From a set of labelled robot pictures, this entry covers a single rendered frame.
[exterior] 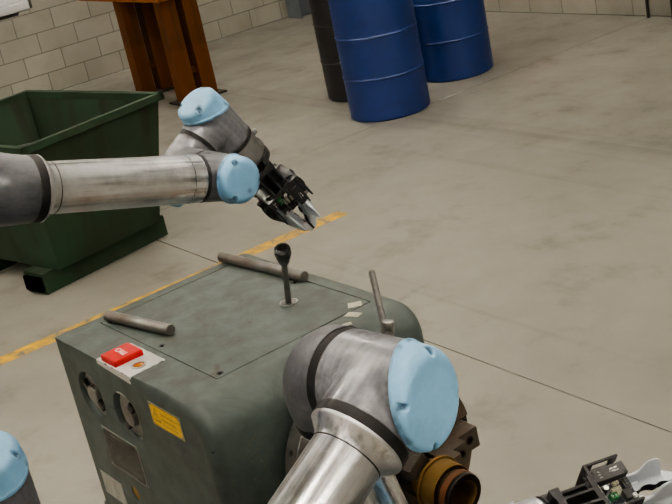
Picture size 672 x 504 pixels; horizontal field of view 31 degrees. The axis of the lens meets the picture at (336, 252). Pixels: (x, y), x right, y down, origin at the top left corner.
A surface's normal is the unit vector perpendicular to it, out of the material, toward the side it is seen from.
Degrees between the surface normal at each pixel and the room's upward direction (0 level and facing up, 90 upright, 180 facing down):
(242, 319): 0
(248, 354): 0
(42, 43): 90
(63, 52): 90
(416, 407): 87
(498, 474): 0
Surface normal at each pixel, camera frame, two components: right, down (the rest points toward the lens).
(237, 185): 0.63, 0.15
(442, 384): 0.77, 0.02
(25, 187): 0.49, 0.01
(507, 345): -0.20, -0.92
